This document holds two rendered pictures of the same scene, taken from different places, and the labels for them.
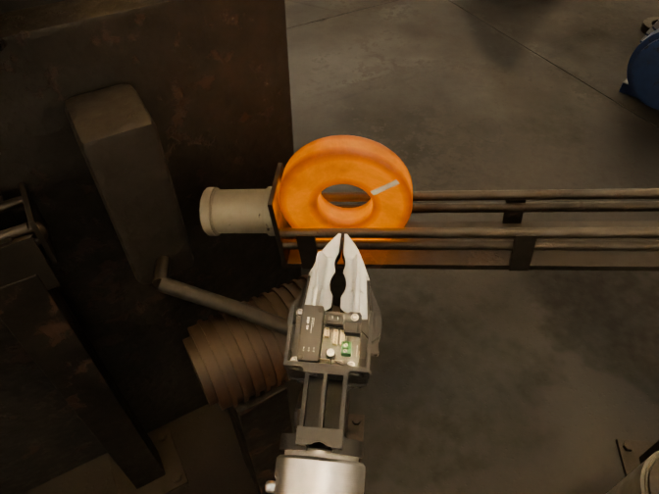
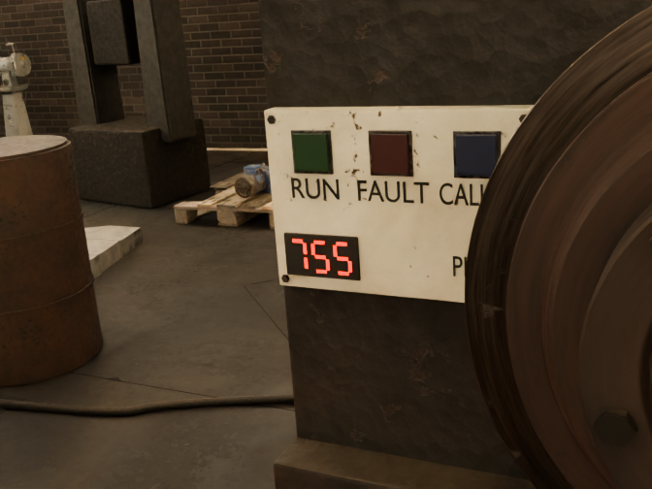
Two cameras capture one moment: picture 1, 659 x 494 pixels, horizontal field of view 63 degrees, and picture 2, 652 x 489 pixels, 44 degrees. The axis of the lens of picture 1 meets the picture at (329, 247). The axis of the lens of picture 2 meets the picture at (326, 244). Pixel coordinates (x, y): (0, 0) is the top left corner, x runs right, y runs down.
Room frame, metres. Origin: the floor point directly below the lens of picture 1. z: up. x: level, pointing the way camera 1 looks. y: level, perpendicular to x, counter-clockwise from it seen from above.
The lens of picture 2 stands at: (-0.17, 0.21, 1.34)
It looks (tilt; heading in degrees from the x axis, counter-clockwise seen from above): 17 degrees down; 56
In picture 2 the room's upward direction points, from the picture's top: 4 degrees counter-clockwise
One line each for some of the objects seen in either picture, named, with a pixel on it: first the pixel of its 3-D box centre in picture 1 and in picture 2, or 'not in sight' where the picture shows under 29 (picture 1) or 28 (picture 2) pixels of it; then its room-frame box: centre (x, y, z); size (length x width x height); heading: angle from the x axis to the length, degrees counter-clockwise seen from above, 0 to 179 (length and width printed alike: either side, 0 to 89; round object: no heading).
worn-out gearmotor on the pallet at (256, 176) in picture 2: not in sight; (263, 178); (2.44, 4.73, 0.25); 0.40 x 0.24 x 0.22; 29
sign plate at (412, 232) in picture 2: not in sight; (396, 204); (0.30, 0.79, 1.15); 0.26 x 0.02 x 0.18; 119
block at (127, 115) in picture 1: (135, 189); not in sight; (0.50, 0.24, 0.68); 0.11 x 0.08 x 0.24; 29
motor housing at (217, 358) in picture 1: (279, 403); not in sight; (0.41, 0.09, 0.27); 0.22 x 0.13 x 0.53; 119
